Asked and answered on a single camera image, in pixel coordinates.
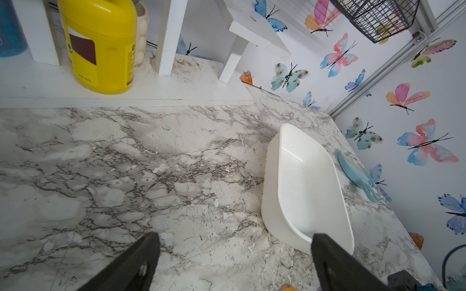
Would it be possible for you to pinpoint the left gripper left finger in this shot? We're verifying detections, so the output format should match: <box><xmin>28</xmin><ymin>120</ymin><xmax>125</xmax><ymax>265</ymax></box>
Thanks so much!
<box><xmin>79</xmin><ymin>232</ymin><xmax>161</xmax><ymax>291</ymax></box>

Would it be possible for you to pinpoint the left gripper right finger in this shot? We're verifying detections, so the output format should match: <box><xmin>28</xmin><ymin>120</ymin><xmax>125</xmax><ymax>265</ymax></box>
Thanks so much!
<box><xmin>311</xmin><ymin>234</ymin><xmax>388</xmax><ymax>291</ymax></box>

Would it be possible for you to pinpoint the white storage box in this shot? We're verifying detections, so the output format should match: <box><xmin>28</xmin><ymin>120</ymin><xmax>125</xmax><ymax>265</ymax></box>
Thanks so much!
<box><xmin>261</xmin><ymin>123</ymin><xmax>355</xmax><ymax>254</ymax></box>

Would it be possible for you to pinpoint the teal brush dish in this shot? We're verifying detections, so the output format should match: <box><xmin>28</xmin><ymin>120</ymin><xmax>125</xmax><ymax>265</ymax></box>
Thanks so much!
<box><xmin>337</xmin><ymin>151</ymin><xmax>379</xmax><ymax>202</ymax></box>

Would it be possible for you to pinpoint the yellow bottle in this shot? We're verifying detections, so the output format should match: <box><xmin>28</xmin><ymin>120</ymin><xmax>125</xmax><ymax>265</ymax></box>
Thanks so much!
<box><xmin>57</xmin><ymin>0</ymin><xmax>137</xmax><ymax>95</ymax></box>

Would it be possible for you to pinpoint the white stool middle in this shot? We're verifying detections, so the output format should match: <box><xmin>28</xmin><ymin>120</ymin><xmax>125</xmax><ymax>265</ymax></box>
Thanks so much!
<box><xmin>155</xmin><ymin>0</ymin><xmax>188</xmax><ymax>76</ymax></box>

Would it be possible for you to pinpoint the white stool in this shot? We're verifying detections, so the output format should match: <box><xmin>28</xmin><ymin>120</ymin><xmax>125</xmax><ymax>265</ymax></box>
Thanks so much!
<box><xmin>12</xmin><ymin>0</ymin><xmax>61</xmax><ymax>66</ymax></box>
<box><xmin>216</xmin><ymin>0</ymin><xmax>291</xmax><ymax>84</ymax></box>
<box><xmin>155</xmin><ymin>0</ymin><xmax>188</xmax><ymax>76</ymax></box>

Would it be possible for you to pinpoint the blue cup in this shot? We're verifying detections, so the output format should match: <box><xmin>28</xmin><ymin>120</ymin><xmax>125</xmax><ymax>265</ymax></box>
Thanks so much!
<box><xmin>0</xmin><ymin>0</ymin><xmax>27</xmax><ymax>58</ymax></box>

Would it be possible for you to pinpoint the white stool right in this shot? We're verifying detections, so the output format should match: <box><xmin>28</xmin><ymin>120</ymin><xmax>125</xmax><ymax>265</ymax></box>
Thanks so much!
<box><xmin>216</xmin><ymin>0</ymin><xmax>291</xmax><ymax>84</ymax></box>

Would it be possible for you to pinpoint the white stool left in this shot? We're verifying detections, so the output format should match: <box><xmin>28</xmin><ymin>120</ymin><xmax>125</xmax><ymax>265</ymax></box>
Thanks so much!
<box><xmin>12</xmin><ymin>0</ymin><xmax>61</xmax><ymax>66</ymax></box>

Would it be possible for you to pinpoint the black wire wall basket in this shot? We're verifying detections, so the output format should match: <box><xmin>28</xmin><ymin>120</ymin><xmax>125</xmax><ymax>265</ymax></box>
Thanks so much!
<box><xmin>331</xmin><ymin>0</ymin><xmax>420</xmax><ymax>43</ymax></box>

